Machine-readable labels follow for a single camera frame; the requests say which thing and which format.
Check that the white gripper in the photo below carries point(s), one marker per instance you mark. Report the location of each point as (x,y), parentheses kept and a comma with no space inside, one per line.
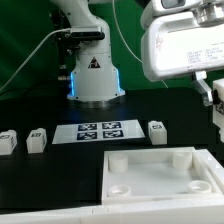
(175,45)

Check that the white square tabletop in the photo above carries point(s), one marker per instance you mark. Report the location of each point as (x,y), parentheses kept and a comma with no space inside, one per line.
(143,175)

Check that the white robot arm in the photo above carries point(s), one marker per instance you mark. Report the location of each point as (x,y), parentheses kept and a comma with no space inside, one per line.
(95,79)

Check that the white sheet with tags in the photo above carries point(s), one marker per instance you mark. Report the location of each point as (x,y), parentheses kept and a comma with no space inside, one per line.
(98,131)

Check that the white obstacle bar right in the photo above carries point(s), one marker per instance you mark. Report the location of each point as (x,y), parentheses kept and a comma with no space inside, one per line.
(209,169)

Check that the white front rail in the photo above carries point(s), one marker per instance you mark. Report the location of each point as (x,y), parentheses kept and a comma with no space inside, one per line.
(182,211)

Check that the black camera on stand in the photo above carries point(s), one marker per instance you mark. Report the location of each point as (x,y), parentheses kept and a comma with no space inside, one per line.
(68,39)

